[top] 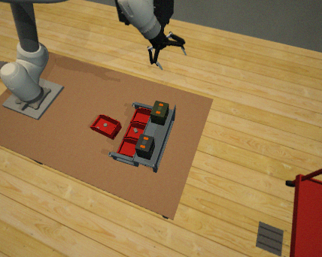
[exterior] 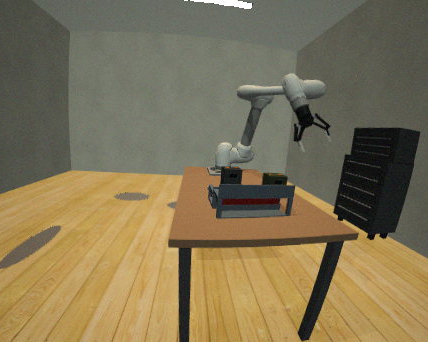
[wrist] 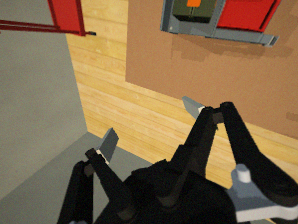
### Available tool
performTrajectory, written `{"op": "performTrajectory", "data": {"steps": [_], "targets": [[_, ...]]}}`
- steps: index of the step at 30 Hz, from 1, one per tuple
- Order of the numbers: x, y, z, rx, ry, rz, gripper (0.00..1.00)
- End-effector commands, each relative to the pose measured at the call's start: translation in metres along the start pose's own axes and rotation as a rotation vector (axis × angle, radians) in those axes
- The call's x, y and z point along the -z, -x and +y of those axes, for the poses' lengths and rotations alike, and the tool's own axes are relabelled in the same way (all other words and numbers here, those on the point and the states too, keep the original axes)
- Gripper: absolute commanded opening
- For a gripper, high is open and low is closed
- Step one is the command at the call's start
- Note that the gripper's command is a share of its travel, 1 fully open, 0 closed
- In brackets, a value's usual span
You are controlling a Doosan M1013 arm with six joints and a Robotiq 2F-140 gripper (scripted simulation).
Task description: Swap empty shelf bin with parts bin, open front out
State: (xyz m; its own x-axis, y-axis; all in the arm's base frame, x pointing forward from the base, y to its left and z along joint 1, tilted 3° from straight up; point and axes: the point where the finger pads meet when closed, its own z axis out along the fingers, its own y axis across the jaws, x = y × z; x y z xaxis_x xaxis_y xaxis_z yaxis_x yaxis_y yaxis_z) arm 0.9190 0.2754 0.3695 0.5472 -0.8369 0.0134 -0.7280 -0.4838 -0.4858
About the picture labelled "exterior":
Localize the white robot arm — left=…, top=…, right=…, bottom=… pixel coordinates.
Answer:
left=210, top=74, right=326, bottom=173

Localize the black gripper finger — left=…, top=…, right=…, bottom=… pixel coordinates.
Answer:
left=306, top=113, right=331, bottom=142
left=294, top=121, right=305, bottom=153

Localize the grey metal shelf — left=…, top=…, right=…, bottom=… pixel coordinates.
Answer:
left=208, top=184, right=295, bottom=219

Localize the dark green case with orange latches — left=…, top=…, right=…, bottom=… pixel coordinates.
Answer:
left=262, top=173, right=288, bottom=185

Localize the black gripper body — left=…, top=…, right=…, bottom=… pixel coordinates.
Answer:
left=295, top=106, right=314, bottom=128

